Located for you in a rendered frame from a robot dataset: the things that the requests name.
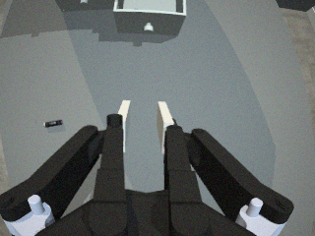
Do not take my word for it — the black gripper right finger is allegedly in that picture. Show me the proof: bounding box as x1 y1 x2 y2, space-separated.
157 102 294 236

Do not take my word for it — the grey drawer front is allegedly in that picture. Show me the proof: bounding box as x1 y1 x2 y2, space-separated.
113 0 186 36
58 0 115 11

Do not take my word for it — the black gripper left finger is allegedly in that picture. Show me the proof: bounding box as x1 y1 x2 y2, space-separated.
0 100 130 236

